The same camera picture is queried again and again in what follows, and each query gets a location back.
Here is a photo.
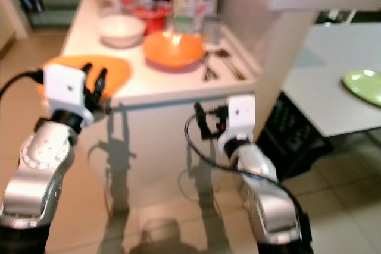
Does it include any orange plate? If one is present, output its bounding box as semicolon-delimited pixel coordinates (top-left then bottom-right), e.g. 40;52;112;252
35;55;133;102

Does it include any metal fork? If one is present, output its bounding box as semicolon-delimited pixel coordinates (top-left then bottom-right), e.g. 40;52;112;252
201;51;219;83

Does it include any white kitchen counter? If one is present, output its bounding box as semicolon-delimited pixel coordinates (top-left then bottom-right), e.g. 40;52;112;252
61;0;381;207

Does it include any white bowl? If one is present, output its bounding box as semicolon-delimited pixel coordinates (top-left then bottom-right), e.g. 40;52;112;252
99;14;148;49

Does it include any orange bowl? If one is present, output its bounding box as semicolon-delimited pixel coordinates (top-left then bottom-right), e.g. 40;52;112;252
143;30;207;70

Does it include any black plastic crate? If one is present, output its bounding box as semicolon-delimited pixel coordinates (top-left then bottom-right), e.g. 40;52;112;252
257;90;333;180

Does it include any red bowl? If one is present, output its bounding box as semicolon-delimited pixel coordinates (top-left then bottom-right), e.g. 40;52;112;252
133;4;171;35

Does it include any metal cup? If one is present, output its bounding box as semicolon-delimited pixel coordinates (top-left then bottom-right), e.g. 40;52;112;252
201;15;224;44

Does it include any pale grey dining table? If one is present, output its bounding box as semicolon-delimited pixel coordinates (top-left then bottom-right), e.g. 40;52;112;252
282;22;381;138

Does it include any green plate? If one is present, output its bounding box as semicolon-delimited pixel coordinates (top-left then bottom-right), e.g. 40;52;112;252
342;69;381;108

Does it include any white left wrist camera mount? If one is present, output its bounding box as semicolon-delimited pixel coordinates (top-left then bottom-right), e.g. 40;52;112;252
44;63;88;118

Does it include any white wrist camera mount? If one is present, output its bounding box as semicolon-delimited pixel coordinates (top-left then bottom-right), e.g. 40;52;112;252
44;63;88;118
219;94;257;145

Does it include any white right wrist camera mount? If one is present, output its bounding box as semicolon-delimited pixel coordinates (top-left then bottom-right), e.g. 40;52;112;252
219;94;257;145

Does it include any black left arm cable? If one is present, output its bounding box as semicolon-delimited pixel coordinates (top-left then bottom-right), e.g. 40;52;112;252
0;69;46;98

